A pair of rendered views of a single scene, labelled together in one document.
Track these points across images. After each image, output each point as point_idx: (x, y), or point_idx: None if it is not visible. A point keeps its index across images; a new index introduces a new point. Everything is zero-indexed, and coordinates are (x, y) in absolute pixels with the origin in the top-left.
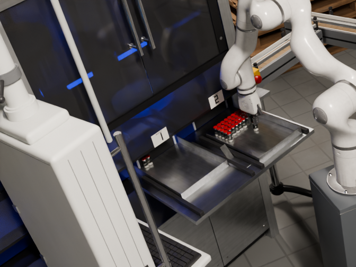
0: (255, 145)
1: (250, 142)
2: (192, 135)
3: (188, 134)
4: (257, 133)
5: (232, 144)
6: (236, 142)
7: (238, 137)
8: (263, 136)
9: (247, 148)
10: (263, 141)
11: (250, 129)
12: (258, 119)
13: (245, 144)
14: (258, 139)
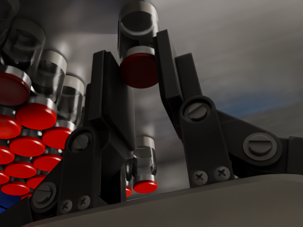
0: (282, 83)
1: (234, 91)
2: (8, 202)
3: (2, 212)
4: (192, 28)
5: (175, 143)
6: (169, 131)
7: (138, 116)
8: (262, 11)
9: (259, 114)
10: (299, 32)
11: (107, 44)
12: (172, 51)
13: (225, 112)
14: (252, 50)
